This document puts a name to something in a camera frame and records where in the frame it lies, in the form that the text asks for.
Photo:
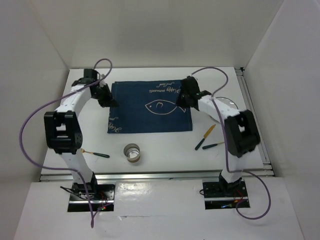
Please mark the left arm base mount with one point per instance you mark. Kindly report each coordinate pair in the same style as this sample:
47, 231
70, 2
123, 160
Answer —
103, 199

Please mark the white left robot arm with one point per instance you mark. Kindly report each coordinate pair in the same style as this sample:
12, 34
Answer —
63, 132

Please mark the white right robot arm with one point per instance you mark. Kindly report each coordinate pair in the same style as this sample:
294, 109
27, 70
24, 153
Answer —
239, 129

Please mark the gold fork green handle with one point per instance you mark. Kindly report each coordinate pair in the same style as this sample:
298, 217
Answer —
102, 155

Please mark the gold spoon green handle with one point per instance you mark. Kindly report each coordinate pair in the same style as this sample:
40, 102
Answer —
206, 147

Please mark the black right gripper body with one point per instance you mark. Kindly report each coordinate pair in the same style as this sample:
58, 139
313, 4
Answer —
181, 99

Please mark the white and brown cup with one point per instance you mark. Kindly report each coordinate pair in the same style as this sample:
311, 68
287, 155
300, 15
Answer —
132, 152

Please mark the aluminium table rail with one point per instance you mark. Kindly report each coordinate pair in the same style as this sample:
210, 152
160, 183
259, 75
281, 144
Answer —
266, 172

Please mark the gold knife green handle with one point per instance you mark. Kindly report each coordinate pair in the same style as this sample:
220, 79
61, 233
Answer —
204, 137

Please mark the blue fish placemat cloth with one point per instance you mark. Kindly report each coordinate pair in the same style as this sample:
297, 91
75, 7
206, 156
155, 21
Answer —
147, 107

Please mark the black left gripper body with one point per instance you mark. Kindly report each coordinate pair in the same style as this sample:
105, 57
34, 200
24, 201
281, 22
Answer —
102, 95

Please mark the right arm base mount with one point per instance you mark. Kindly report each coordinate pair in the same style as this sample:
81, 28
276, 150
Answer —
216, 199

